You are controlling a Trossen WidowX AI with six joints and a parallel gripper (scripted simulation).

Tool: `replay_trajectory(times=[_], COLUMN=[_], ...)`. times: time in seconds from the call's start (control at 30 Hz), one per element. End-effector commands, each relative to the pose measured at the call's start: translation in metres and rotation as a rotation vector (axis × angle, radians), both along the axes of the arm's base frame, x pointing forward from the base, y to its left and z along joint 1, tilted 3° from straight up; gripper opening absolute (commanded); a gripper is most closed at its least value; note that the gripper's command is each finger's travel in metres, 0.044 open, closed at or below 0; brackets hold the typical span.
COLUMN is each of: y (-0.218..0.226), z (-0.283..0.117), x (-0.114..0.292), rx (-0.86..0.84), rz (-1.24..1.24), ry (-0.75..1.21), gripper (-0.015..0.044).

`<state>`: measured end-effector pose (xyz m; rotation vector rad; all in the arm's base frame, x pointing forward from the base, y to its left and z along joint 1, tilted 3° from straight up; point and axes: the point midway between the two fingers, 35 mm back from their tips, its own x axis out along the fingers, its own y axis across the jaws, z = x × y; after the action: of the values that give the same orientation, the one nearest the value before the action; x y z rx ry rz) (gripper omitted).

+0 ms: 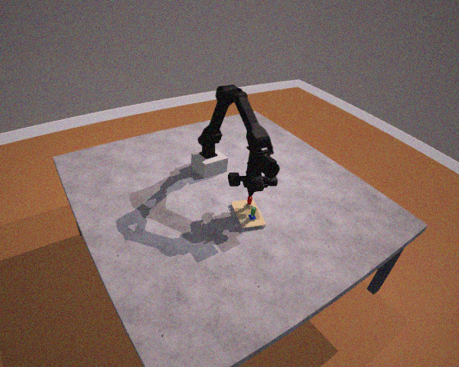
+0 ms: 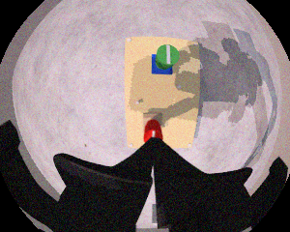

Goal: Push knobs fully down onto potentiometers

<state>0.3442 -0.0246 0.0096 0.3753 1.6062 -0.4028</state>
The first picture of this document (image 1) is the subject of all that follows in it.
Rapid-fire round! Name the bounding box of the tan flat rectangular plate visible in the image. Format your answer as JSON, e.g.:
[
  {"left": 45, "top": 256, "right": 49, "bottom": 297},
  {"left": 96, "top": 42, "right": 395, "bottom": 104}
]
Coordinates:
[{"left": 231, "top": 196, "right": 267, "bottom": 229}]

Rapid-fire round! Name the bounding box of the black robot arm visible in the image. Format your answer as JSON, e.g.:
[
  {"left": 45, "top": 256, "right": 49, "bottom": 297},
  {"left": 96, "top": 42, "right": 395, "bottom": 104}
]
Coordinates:
[{"left": 197, "top": 84, "right": 280, "bottom": 192}]

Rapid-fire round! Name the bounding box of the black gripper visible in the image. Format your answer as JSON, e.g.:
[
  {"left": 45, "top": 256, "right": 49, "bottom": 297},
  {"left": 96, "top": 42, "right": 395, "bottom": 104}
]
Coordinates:
[{"left": 228, "top": 161, "right": 278, "bottom": 197}]

